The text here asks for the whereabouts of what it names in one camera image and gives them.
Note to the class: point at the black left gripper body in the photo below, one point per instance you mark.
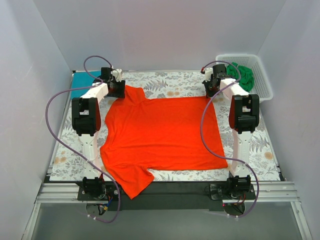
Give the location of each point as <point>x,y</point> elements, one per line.
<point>118,88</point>

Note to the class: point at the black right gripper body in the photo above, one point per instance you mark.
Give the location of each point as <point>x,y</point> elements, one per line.
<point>211,88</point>

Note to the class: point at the orange t shirt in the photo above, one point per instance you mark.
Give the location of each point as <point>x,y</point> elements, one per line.
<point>166,134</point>

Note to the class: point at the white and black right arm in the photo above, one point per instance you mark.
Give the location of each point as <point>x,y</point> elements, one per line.
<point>244,117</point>

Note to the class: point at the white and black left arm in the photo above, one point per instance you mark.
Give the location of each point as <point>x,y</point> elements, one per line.
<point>86,121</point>

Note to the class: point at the folded teal t shirt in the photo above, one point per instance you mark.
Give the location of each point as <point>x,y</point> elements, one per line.
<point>79,80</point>

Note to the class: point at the crumpled green t shirt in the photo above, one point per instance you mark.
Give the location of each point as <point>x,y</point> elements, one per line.
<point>247,78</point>

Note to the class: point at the white plastic basket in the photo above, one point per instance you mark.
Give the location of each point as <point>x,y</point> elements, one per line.
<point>261,85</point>

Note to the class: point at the floral patterned table mat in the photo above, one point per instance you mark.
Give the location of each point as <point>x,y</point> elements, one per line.
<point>69,167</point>

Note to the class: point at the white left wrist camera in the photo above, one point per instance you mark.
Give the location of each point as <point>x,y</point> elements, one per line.
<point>117,74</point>

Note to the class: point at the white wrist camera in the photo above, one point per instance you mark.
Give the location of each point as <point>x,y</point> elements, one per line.
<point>117,74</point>
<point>208,74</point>

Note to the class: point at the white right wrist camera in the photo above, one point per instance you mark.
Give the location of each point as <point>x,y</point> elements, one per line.
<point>208,74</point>

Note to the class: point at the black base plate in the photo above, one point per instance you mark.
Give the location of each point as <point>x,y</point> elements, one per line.
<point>172,195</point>

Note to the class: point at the aluminium frame rail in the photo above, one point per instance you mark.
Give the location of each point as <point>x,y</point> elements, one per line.
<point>269,191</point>

